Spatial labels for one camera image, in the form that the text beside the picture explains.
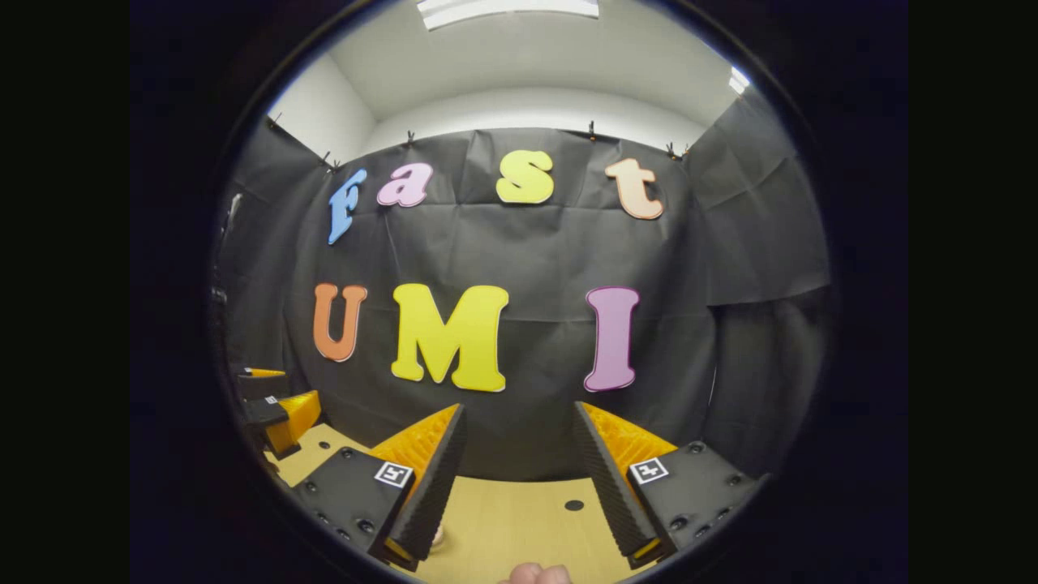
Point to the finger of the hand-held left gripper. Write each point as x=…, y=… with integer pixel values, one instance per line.
x=259, y=385
x=263, y=412

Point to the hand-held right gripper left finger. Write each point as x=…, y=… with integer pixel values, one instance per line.
x=434, y=495

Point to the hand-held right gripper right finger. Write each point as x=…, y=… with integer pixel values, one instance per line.
x=620, y=495

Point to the ceiling light panel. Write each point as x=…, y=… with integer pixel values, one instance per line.
x=738, y=79
x=507, y=10

